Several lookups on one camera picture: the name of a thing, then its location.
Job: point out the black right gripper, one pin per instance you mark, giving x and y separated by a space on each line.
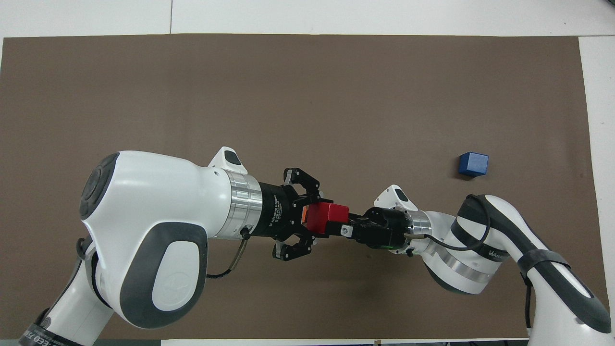
389 228

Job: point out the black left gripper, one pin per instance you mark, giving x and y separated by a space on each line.
276 211

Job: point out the red cube block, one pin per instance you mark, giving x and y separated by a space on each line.
326 218

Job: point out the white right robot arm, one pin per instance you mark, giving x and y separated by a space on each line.
480 269

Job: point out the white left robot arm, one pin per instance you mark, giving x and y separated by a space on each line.
153 206

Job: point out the orange cube block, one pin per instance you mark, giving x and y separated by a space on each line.
304 216

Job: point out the blue cube block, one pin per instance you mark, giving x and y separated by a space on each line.
473 164

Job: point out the brown table mat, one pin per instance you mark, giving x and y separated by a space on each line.
288 96

